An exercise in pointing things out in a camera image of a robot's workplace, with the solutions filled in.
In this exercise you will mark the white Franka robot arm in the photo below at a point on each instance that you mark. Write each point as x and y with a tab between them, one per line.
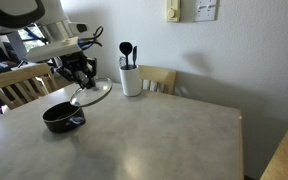
47	13

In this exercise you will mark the black plastic spatula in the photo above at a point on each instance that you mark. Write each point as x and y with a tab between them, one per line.
134	55

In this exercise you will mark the round glass pot lid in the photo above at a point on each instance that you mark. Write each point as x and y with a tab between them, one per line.
95	95

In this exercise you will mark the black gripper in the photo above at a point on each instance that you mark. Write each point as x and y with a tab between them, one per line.
72	61

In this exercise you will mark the wooden counter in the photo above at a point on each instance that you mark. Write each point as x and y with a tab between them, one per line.
287	153

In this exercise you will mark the wooden slat-back chair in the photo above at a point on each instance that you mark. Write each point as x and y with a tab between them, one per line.
159	78
17	78

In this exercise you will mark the white utensil holder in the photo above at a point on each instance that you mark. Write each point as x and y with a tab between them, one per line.
130	81

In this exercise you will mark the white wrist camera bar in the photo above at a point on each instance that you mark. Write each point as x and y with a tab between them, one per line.
52	50

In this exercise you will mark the white light switch plate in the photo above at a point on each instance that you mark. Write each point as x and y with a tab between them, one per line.
205	9

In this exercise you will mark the beige wall thermostat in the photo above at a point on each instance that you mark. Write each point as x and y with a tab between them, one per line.
173	10

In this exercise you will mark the black plastic ladle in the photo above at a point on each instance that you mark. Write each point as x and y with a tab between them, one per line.
126	48

